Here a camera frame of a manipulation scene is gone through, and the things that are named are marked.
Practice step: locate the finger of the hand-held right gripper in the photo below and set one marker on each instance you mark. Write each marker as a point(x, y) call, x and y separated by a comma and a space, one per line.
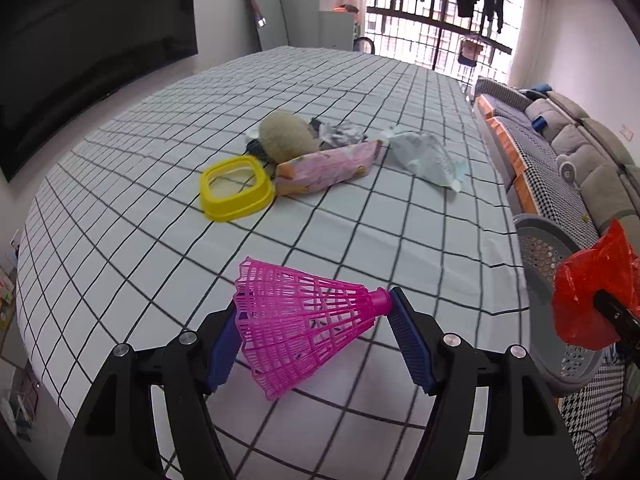
point(617, 315)

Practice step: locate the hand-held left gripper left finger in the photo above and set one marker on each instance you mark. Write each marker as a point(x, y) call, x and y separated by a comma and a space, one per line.
point(225, 352)

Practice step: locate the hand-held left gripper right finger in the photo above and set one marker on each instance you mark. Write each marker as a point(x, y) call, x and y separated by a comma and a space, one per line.
point(407, 347)

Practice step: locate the red plastic bag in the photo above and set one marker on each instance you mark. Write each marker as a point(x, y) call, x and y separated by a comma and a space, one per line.
point(582, 280)

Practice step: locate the pink plastic shuttlecock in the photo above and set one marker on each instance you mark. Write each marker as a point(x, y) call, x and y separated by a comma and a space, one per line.
point(300, 330)

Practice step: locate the grey perforated plastic basket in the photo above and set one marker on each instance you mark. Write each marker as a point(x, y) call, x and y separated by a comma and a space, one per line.
point(537, 260)

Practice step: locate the white plastic wrapper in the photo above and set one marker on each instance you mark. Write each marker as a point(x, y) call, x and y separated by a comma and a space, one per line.
point(425, 157)

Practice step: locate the pink printed tissue packet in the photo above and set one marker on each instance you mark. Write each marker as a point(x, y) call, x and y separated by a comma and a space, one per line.
point(325, 167)

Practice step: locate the black plastic scrap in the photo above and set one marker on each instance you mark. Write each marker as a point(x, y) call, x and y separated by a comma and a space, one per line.
point(256, 150)

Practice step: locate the white printed paper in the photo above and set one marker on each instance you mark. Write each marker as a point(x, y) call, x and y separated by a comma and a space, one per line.
point(340, 135)

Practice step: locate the beige round plush ball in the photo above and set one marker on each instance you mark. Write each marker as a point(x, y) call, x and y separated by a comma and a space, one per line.
point(287, 135)

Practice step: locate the brown fuzzy cloth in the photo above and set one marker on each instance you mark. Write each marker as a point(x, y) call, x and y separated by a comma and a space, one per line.
point(622, 440)

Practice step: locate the sofa with houndstooth cover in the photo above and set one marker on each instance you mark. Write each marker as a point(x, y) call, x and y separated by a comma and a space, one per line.
point(545, 182)

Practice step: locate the grey sofa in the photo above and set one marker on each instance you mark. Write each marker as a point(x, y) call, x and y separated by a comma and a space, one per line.
point(590, 155)

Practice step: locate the blue bottle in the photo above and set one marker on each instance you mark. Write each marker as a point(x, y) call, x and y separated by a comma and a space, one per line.
point(539, 123)

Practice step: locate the small white plastic piece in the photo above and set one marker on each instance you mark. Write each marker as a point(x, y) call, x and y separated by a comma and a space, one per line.
point(251, 134)

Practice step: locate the colourful papers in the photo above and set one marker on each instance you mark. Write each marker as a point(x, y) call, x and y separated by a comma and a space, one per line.
point(6, 290)

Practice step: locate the blue pillow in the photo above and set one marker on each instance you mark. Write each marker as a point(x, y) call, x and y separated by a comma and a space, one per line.
point(541, 89)

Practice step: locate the small grey scrap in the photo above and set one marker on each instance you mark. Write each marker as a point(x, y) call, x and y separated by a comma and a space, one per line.
point(314, 123)

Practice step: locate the black round fan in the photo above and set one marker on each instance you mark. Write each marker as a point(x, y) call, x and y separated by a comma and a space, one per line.
point(364, 40)

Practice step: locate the black window grille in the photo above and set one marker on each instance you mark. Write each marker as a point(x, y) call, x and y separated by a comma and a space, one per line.
point(430, 25)

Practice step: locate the white cabinet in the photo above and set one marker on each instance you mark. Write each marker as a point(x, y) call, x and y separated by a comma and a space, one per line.
point(335, 30)

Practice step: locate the black television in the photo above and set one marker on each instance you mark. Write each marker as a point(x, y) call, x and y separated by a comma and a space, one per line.
point(75, 35)

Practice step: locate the wall socket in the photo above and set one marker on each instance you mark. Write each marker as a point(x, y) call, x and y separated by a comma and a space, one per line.
point(626, 132)

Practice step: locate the leaning wall mirror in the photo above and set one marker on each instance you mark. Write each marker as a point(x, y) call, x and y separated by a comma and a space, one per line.
point(265, 10)

